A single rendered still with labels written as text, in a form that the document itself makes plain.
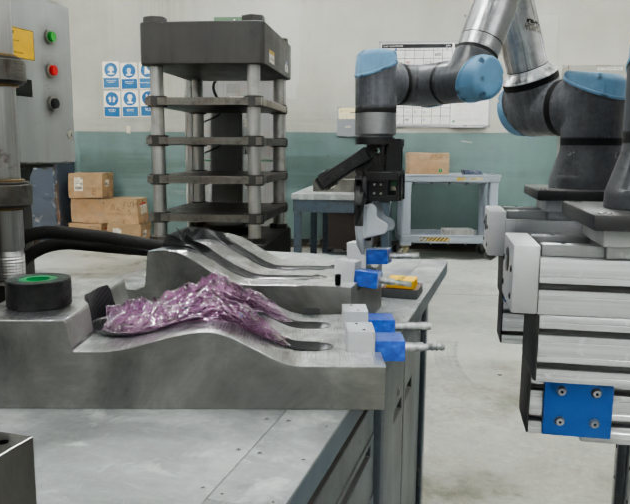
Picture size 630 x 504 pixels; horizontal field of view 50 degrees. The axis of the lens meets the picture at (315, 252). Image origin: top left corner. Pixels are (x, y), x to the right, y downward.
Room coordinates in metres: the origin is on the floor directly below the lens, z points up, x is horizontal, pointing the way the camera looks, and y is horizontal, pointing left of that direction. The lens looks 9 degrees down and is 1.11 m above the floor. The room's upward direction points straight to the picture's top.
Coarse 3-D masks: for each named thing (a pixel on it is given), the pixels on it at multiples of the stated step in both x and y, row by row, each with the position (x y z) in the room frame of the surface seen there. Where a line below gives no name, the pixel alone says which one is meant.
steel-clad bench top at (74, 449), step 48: (48, 432) 0.71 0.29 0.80; (96, 432) 0.71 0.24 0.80; (144, 432) 0.71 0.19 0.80; (192, 432) 0.72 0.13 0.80; (240, 432) 0.72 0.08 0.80; (288, 432) 0.72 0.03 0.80; (48, 480) 0.60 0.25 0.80; (96, 480) 0.60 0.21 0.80; (144, 480) 0.60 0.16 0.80; (192, 480) 0.61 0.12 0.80; (240, 480) 0.61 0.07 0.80; (288, 480) 0.61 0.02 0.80
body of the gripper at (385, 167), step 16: (368, 144) 1.25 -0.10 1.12; (384, 144) 1.24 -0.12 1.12; (400, 144) 1.22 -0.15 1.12; (384, 160) 1.24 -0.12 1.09; (400, 160) 1.22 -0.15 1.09; (368, 176) 1.22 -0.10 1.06; (384, 176) 1.21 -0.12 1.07; (400, 176) 1.25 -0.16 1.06; (368, 192) 1.23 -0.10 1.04; (384, 192) 1.23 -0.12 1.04; (400, 192) 1.25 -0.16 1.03
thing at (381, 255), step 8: (352, 248) 1.24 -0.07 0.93; (368, 248) 1.25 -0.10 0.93; (376, 248) 1.25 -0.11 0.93; (384, 248) 1.24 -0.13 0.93; (352, 256) 1.24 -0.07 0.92; (360, 256) 1.24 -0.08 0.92; (368, 256) 1.23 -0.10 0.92; (376, 256) 1.23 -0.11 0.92; (384, 256) 1.23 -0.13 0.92; (392, 256) 1.24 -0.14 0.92; (400, 256) 1.23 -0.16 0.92; (408, 256) 1.23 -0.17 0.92; (416, 256) 1.22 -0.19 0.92; (368, 264) 1.25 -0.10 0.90
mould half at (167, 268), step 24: (240, 240) 1.39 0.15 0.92; (168, 264) 1.18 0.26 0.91; (192, 264) 1.17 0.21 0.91; (216, 264) 1.20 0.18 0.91; (240, 264) 1.25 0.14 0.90; (288, 264) 1.34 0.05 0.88; (312, 264) 1.33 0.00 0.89; (144, 288) 1.19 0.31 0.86; (168, 288) 1.18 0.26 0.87; (264, 288) 1.13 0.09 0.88; (288, 288) 1.11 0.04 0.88; (312, 288) 1.10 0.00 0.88; (336, 288) 1.09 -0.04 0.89; (360, 288) 1.15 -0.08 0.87; (336, 312) 1.09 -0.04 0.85
